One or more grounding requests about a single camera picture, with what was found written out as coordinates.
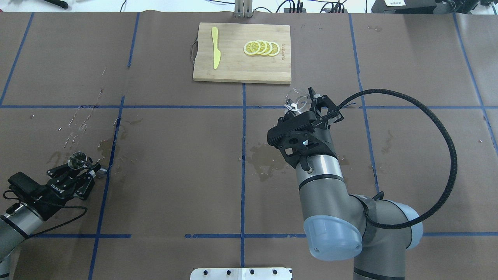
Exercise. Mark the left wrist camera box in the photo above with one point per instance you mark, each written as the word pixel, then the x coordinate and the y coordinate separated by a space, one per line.
pixel 24 187

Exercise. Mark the yellow plastic knife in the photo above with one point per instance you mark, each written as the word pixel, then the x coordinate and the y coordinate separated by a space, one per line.
pixel 216 52

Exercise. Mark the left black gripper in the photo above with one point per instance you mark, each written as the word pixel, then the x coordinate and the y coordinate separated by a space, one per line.
pixel 49 201

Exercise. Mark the clear glass shaker cup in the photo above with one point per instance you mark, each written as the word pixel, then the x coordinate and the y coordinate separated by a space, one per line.
pixel 297 101

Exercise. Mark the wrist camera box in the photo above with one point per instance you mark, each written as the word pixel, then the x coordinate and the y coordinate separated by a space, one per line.
pixel 279 135
pixel 24 187

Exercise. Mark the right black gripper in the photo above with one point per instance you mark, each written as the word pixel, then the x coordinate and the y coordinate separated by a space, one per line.
pixel 324 140

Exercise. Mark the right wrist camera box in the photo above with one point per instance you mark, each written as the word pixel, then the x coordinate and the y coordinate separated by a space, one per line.
pixel 279 135

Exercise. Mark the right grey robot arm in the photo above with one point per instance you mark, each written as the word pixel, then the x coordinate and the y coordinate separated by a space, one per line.
pixel 335 224

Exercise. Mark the lemon slice back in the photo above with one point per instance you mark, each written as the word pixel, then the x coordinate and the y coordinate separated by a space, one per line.
pixel 275 49

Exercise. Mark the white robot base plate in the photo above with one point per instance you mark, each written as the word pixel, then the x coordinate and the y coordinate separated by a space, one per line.
pixel 255 273

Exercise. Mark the lemon slice front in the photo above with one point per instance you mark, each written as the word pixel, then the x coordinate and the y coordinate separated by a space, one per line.
pixel 252 47

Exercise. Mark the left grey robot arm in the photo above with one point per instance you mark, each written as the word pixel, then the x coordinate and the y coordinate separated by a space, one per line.
pixel 19 223

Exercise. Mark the aluminium frame post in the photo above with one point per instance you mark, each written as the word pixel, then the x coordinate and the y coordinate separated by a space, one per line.
pixel 243 9

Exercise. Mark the bamboo cutting board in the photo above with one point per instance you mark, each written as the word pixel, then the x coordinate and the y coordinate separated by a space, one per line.
pixel 235 65

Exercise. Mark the steel jigger measuring cup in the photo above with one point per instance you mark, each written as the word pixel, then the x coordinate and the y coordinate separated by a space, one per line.
pixel 80 162

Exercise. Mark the lemon slice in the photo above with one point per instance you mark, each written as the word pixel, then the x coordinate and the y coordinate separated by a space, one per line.
pixel 263 47
pixel 269 48
pixel 252 47
pixel 275 49

